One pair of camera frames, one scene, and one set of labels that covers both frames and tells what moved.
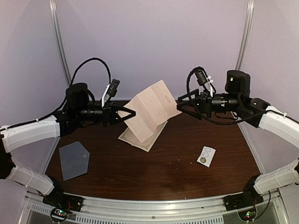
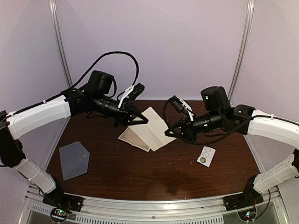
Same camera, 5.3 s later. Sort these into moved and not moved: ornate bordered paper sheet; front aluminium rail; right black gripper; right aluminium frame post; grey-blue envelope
Moved: right black gripper
Not moved: grey-blue envelope; right aluminium frame post; front aluminium rail; ornate bordered paper sheet
